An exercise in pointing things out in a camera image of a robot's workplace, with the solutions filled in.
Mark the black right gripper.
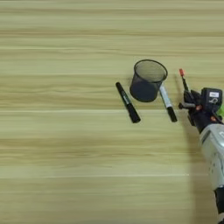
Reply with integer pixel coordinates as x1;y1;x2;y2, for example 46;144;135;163
178;89;224;135

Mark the black marker with red cap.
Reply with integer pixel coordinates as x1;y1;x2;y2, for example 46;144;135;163
178;68;191;95

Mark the white marker with black cap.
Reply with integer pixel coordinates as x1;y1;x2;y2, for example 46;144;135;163
158;85;179;123

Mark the green rectangular block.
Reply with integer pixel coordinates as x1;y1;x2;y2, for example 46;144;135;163
216;103;224;121

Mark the black mesh pen cup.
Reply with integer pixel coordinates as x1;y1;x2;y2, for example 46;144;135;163
129;59;169;103

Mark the black marker pen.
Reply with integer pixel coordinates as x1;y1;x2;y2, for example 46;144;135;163
115;81;142;124

